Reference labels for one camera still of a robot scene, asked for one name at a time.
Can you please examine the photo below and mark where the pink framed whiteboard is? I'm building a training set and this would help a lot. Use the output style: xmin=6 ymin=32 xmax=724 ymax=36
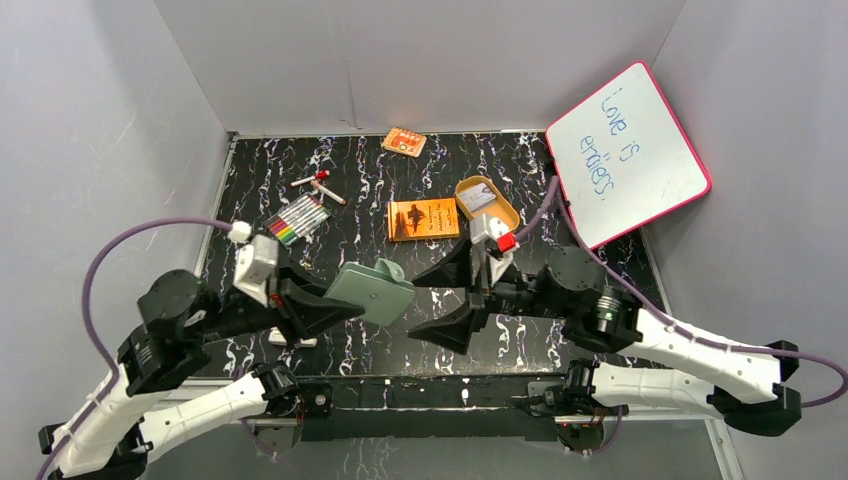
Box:
xmin=545 ymin=61 xmax=712 ymax=248

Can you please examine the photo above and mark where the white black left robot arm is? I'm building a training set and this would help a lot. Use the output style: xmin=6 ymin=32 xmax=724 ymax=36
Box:
xmin=39 ymin=247 xmax=364 ymax=479

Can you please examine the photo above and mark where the tan oval tray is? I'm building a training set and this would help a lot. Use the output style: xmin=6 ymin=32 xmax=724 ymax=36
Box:
xmin=454 ymin=175 xmax=520 ymax=231

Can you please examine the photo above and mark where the mint green card holder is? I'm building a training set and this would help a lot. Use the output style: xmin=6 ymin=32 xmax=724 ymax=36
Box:
xmin=325 ymin=258 xmax=416 ymax=326

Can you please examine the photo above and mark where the clear case of markers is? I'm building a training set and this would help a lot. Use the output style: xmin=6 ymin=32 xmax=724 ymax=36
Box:
xmin=264 ymin=193 xmax=330 ymax=247

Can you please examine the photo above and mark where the white card in tray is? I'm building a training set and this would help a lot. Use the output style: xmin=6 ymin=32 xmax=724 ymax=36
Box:
xmin=459 ymin=183 xmax=497 ymax=213

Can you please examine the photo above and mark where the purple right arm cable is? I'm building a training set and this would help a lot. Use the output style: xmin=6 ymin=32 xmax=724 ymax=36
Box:
xmin=513 ymin=175 xmax=848 ymax=456

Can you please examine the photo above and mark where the white marker red cap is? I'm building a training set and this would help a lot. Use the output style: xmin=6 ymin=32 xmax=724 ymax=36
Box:
xmin=290 ymin=170 xmax=330 ymax=188

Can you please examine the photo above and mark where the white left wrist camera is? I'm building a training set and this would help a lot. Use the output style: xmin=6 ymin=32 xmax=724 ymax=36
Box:
xmin=227 ymin=221 xmax=279 ymax=307

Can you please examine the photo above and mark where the white marker orange cap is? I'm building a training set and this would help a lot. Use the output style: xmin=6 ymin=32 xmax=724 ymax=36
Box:
xmin=310 ymin=180 xmax=347 ymax=205

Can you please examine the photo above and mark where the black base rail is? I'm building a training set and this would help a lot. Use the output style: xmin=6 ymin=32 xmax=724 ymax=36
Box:
xmin=231 ymin=374 xmax=631 ymax=458

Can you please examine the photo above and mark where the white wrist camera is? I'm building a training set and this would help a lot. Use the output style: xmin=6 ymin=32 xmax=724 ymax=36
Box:
xmin=227 ymin=221 xmax=279 ymax=307
xmin=470 ymin=213 xmax=518 ymax=291

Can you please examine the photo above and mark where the small orange card box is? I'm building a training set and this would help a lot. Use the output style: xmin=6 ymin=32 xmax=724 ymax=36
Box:
xmin=381 ymin=127 xmax=427 ymax=158

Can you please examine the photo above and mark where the orange Huckleberry Finn book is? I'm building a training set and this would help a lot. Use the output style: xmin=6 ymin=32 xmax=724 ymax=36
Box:
xmin=387 ymin=198 xmax=461 ymax=243

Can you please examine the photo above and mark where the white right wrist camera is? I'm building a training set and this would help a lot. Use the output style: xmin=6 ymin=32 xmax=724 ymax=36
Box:
xmin=470 ymin=213 xmax=518 ymax=291

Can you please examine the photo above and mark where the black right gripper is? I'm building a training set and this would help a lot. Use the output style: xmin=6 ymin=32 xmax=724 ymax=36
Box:
xmin=407 ymin=230 xmax=570 ymax=355

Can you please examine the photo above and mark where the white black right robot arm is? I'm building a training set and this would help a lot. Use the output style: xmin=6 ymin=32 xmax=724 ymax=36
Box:
xmin=409 ymin=238 xmax=802 ymax=437

